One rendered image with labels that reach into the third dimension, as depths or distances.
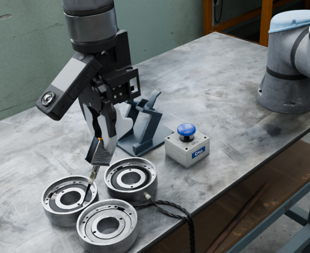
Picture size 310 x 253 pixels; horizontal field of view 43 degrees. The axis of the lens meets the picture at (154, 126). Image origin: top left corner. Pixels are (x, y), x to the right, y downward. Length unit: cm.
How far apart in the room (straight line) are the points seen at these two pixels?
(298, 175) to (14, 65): 169
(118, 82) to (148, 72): 62
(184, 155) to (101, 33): 35
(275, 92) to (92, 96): 53
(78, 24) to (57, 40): 187
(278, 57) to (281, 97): 10
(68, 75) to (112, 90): 8
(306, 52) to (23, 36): 175
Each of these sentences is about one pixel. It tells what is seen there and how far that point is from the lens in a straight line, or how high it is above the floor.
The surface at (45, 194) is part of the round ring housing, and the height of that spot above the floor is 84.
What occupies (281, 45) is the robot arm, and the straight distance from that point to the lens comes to 97.
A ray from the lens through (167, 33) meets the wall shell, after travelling 297.
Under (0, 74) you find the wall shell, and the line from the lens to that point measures 237.
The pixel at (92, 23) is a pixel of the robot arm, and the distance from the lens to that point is 58.
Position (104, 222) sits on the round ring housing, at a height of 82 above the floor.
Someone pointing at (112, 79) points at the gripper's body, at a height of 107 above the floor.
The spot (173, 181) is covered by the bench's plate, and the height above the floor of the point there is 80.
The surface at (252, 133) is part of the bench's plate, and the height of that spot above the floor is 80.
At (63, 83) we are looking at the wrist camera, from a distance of 61.
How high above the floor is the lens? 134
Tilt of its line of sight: 34 degrees down
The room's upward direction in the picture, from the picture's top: 5 degrees counter-clockwise
